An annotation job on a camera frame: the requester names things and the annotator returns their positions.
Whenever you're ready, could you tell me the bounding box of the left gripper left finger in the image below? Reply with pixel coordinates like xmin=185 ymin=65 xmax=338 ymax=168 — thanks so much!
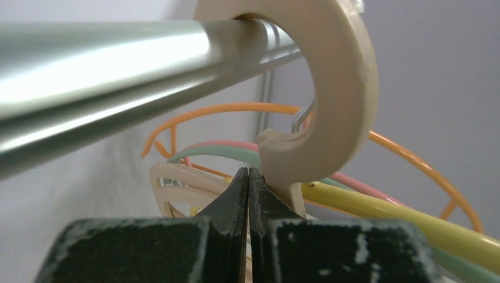
xmin=35 ymin=168 xmax=249 ymax=282

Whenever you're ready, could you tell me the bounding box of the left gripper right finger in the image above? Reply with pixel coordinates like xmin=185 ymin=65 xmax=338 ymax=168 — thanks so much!
xmin=248 ymin=168 xmax=442 ymax=282

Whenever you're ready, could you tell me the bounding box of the beige plastic hanger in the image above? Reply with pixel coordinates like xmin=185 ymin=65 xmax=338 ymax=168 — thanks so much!
xmin=149 ymin=163 xmax=229 ymax=217
xmin=153 ymin=185 xmax=227 ymax=218
xmin=195 ymin=1 xmax=378 ymax=216

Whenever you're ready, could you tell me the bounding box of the pink wire hanger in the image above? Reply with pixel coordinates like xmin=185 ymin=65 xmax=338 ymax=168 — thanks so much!
xmin=185 ymin=140 xmax=407 ymax=207

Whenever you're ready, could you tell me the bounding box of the orange wire hanger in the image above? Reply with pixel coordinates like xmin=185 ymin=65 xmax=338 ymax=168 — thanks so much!
xmin=141 ymin=102 xmax=484 ymax=233

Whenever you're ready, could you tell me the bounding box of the green wire hanger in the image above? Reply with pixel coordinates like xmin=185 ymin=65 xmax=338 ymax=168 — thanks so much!
xmin=163 ymin=145 xmax=500 ymax=283

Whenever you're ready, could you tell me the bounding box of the yellow wire hanger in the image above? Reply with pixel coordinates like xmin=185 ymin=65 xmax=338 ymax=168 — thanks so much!
xmin=305 ymin=183 xmax=499 ymax=274

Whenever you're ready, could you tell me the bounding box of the white metal clothes rack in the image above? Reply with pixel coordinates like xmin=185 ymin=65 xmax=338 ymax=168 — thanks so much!
xmin=1 ymin=20 xmax=301 ymax=179

